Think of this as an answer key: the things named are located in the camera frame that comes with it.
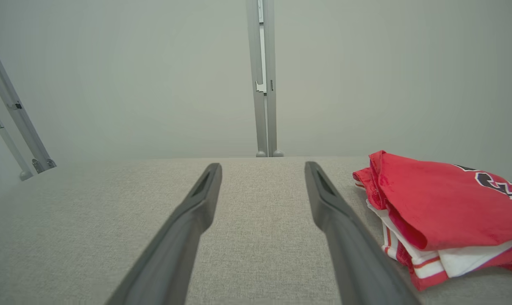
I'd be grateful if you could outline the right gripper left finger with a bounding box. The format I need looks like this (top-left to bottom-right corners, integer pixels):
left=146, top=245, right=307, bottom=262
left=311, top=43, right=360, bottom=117
left=106, top=163, right=223, bottom=305

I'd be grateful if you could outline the grey metal double frame post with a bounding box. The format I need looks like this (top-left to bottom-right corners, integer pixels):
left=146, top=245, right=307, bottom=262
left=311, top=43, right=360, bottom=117
left=245, top=0, right=284, bottom=158

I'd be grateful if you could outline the red and white t-shirt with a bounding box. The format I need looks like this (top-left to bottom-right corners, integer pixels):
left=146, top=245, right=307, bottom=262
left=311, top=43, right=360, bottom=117
left=366, top=199, right=512, bottom=292

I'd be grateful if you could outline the grey metal corner frame post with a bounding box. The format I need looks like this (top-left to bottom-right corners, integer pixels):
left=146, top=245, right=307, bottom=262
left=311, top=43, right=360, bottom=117
left=0, top=32, right=57, bottom=182

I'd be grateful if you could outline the red shorts number 23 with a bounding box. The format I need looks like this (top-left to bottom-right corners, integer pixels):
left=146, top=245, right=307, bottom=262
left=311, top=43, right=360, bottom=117
left=353, top=150, right=512, bottom=276

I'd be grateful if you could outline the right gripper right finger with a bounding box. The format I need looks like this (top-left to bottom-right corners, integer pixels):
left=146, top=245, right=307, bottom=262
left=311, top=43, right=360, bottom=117
left=305, top=161, right=422, bottom=305

